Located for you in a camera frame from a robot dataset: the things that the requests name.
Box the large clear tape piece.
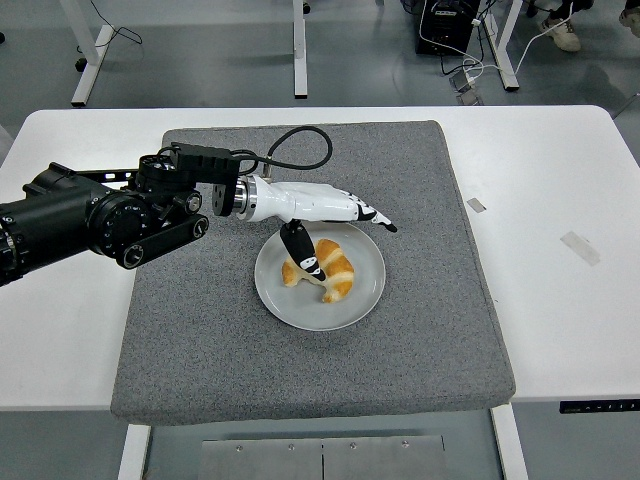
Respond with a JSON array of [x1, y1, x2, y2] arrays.
[[559, 231, 602, 268]]

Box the person's foot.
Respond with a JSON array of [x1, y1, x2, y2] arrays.
[[538, 0, 596, 53], [619, 3, 640, 37]]

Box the white table leg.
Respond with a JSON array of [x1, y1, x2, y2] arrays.
[[490, 403, 530, 480], [117, 423, 152, 480]]

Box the black equipment box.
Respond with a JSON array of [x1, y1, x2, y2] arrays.
[[415, 0, 475, 57]]

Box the thin black floor cable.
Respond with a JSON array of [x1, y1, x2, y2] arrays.
[[75, 0, 144, 54]]

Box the white cable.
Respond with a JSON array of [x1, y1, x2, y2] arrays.
[[418, 0, 552, 84]]

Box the white desk leg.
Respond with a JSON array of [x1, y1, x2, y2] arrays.
[[481, 0, 522, 93], [70, 23, 116, 108], [292, 0, 308, 99]]

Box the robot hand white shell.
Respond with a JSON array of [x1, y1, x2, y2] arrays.
[[255, 179, 399, 283]]

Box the grey fabric mat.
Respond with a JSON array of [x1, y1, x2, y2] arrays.
[[109, 119, 517, 428]]

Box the grey metal plate with screws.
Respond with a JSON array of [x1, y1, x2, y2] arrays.
[[200, 434, 447, 480]]

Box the pale grey round plate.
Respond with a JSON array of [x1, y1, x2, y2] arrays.
[[253, 219, 388, 332]]

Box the black table control panel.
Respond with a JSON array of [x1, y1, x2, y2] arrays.
[[559, 399, 640, 415]]

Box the golden croissant bread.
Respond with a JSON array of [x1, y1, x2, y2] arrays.
[[281, 238, 357, 304]]

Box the grey power adapter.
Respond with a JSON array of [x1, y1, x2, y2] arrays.
[[449, 72, 485, 107]]

